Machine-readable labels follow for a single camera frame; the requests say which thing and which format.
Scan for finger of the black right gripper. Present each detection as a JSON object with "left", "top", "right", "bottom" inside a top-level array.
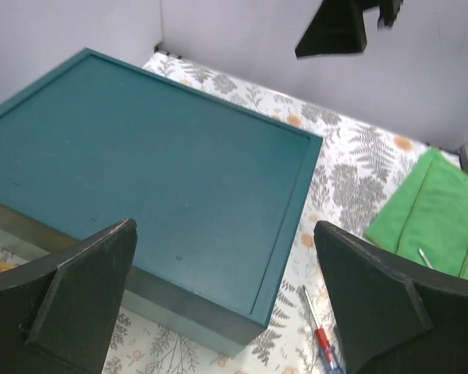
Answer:
[{"left": 295, "top": 0, "right": 403, "bottom": 58}]

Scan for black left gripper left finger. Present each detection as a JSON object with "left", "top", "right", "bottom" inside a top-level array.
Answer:
[{"left": 0, "top": 219, "right": 137, "bottom": 373}]

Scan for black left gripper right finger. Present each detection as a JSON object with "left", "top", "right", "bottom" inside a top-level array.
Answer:
[{"left": 314, "top": 221, "right": 468, "bottom": 373}]

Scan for red clear handle screwdriver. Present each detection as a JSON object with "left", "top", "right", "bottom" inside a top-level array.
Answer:
[{"left": 302, "top": 286, "right": 345, "bottom": 374}]

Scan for green cloth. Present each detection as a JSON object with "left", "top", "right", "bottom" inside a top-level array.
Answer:
[{"left": 364, "top": 149, "right": 468, "bottom": 280}]

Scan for teal box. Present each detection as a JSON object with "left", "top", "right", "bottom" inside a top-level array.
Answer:
[{"left": 0, "top": 49, "right": 322, "bottom": 357}]

